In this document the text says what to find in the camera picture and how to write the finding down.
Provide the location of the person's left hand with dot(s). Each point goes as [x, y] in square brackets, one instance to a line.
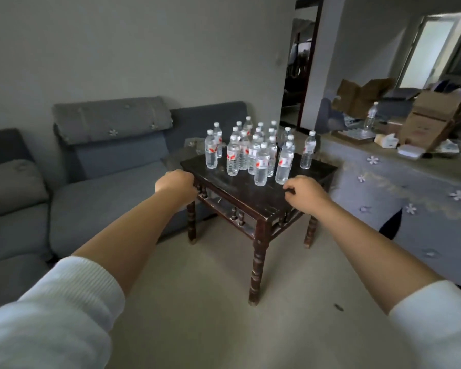
[173, 186]

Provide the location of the person's right hand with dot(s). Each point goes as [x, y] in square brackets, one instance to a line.
[309, 192]

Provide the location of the person's right fingers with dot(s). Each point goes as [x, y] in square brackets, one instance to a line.
[290, 188]

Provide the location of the person's left fingers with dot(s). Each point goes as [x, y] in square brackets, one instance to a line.
[194, 187]

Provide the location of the small dark wooden table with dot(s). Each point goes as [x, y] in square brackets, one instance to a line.
[249, 195]

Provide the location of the person's right forearm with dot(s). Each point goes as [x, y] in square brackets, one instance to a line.
[368, 249]

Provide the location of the person's left forearm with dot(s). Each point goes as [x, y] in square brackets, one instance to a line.
[126, 238]

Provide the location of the group of clear water bottles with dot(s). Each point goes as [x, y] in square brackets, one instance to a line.
[259, 157]

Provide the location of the shallow cardboard tray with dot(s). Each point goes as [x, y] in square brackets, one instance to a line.
[355, 135]

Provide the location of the grey fabric sofa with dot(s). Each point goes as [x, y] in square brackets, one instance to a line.
[100, 203]

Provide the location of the white tissue box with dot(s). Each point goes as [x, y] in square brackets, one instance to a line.
[386, 141]

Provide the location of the grey folded flower-print blanket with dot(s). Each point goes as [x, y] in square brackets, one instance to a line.
[111, 119]

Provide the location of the single plastic drink bottle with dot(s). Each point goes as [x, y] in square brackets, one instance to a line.
[371, 117]

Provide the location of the flattened brown cardboard box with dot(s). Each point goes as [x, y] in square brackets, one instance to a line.
[359, 96]

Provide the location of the grey floral cloth cover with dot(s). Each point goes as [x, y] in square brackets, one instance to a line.
[415, 188]

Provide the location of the white flat food container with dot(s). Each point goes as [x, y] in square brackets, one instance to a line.
[410, 151]

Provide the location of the large open cardboard box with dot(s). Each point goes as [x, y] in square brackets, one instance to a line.
[430, 119]

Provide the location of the clear plastic packet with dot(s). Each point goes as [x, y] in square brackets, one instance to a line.
[453, 147]

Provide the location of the grey flower-print cushion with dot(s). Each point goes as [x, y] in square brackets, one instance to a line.
[11, 188]

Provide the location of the white knit left sleeve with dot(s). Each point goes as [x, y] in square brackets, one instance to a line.
[50, 315]

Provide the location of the white knit sleeve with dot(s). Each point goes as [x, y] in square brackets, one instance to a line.
[438, 326]
[50, 315]

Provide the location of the white door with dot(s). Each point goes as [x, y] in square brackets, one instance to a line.
[434, 49]

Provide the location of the white knit right sleeve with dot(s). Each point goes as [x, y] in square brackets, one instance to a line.
[438, 326]

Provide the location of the dark wooden door frame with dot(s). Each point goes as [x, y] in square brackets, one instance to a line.
[311, 61]

